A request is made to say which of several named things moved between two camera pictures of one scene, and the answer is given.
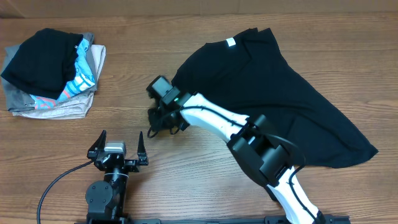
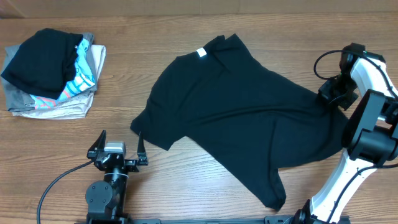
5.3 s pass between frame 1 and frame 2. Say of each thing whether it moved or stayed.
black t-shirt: moved
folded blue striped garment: stayed
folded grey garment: stayed
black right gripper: moved
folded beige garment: stayed
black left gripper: stayed
